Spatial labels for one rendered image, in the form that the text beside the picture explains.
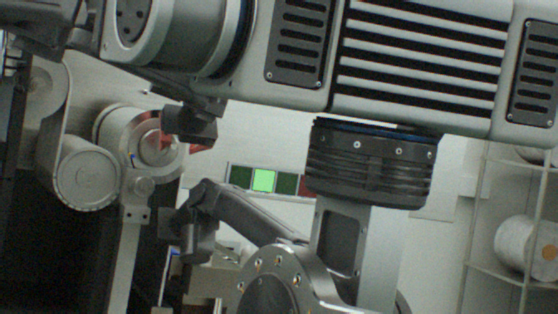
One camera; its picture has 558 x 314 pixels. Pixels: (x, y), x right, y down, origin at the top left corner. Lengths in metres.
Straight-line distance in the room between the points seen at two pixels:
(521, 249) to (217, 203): 3.46
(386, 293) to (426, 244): 4.34
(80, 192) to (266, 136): 0.60
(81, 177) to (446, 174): 1.04
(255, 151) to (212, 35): 1.52
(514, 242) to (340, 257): 4.12
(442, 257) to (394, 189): 4.43
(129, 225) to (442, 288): 3.65
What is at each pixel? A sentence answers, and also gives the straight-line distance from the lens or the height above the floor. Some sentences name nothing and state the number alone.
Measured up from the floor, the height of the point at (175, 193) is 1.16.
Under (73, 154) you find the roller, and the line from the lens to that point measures 2.02.
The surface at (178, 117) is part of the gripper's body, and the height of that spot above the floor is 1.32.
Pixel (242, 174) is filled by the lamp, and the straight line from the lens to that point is 2.46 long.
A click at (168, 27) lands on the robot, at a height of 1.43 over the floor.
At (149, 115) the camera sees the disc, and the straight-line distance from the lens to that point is 2.05.
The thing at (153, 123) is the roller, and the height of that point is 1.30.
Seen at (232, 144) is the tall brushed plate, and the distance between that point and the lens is 2.45.
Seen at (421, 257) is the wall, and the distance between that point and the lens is 5.43.
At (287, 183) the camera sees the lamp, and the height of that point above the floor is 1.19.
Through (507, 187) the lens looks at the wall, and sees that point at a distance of 5.63.
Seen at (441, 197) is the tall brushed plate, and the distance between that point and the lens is 2.70.
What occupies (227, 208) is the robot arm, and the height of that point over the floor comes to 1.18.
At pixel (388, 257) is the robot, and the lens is 1.08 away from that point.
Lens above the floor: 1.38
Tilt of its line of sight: 3 degrees down
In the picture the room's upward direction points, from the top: 9 degrees clockwise
